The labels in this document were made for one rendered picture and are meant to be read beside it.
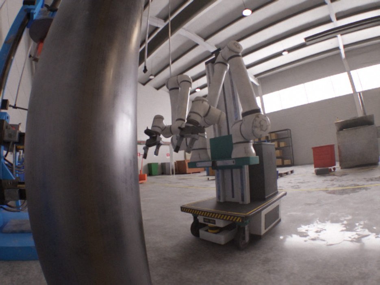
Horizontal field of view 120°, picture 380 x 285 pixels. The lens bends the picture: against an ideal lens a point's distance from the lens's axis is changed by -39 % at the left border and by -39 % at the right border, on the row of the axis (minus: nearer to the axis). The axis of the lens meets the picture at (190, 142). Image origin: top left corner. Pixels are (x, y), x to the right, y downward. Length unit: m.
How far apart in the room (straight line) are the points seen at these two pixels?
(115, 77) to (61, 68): 0.09
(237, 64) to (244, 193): 1.03
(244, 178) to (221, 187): 0.27
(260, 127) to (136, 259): 1.07
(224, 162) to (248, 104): 0.49
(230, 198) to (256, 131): 0.78
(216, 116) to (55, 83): 0.95
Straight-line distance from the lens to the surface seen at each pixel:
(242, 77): 1.31
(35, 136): 0.28
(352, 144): 7.18
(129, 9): 0.39
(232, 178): 1.69
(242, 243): 1.47
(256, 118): 1.20
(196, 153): 1.64
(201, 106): 1.07
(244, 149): 1.34
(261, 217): 1.48
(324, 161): 6.73
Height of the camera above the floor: 0.70
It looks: 7 degrees up
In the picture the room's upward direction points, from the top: 4 degrees counter-clockwise
